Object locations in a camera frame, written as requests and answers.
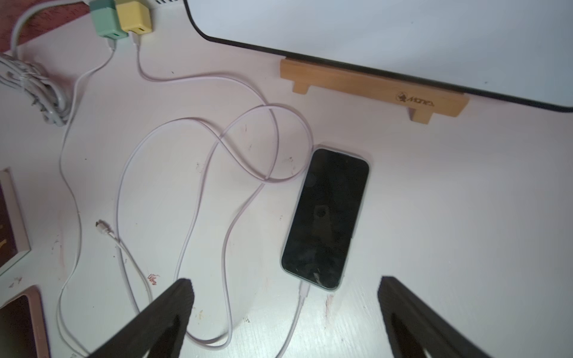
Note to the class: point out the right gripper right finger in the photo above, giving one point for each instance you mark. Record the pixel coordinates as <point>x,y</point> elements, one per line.
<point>414,329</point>

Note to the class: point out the green-edged black phone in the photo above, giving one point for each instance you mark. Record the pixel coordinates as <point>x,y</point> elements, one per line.
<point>325,219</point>

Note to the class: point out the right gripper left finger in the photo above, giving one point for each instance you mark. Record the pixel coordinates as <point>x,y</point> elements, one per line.
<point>159,330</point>

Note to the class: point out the white board tablet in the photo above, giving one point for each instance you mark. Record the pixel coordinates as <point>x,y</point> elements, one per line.
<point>518,51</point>

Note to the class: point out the wooden stand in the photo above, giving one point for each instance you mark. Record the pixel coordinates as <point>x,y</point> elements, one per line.
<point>421,101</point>

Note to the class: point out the yellow charger plug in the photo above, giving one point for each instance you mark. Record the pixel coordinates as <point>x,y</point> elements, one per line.
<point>134,16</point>

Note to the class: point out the dark book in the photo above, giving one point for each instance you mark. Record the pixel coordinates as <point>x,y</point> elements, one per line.
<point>15,243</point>

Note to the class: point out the green charger plug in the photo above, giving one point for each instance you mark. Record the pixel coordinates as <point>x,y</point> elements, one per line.
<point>105,19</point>

